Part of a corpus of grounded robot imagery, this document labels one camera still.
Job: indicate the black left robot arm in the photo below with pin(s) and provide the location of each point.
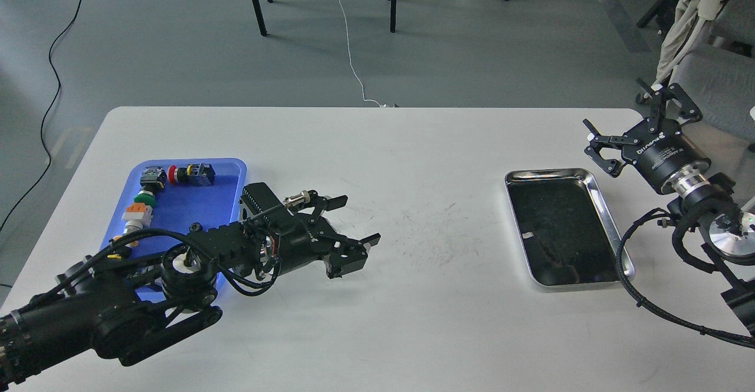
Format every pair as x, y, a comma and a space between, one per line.
153, 288

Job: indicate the beige jacket on chair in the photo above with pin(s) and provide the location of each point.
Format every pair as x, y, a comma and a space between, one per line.
695, 5

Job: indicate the grey office chair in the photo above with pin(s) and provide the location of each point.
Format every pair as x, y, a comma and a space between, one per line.
718, 80

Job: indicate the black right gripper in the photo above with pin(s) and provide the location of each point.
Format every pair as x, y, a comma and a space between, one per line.
669, 153

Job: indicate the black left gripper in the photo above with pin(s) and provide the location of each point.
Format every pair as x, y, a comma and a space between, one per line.
297, 246

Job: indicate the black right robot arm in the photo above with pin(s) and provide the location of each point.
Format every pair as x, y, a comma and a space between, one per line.
709, 230

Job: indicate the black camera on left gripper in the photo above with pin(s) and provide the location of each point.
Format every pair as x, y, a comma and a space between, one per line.
259, 204

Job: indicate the orange white push button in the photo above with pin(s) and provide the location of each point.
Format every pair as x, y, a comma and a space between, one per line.
137, 216

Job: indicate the blue plastic tray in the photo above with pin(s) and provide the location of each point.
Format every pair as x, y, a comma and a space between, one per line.
181, 205

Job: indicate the red emergency stop button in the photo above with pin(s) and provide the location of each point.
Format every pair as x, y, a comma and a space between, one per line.
196, 175

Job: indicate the steel metal tray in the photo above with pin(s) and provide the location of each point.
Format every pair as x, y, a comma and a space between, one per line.
566, 231

